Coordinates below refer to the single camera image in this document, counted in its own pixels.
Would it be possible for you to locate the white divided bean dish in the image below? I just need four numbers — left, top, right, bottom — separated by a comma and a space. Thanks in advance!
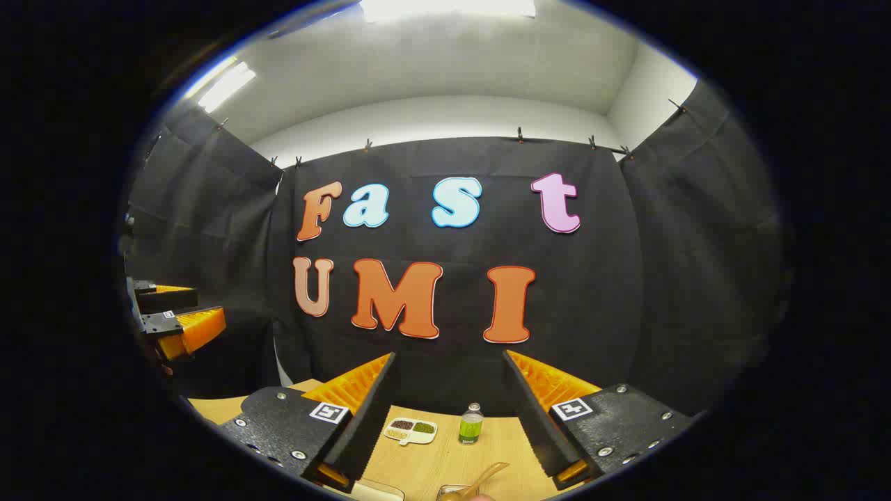
384, 417, 438, 446

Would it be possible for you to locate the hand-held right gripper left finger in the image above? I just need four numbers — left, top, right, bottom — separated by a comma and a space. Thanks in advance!
218, 351, 402, 489

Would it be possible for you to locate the green label plastic bottle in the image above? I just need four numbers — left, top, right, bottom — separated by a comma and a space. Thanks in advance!
458, 402, 484, 446

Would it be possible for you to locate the black backdrop cloth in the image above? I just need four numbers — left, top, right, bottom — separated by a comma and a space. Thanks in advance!
125, 80, 791, 418

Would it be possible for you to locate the wooden spoon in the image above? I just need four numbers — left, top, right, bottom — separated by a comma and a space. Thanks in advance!
437, 462, 510, 501

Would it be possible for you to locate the long ceiling light panel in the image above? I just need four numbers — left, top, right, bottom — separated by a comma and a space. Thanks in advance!
358, 0, 537, 22

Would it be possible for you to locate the small ceiling light panel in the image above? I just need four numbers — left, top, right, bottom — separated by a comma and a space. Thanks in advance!
198, 61, 257, 113

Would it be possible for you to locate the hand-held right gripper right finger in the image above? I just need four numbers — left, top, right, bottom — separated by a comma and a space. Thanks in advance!
501, 349, 697, 492

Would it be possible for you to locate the row of cloth clips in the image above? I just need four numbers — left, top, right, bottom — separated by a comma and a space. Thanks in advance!
216, 99, 686, 169

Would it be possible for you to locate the white rice container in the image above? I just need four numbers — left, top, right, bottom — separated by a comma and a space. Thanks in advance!
350, 479, 406, 501

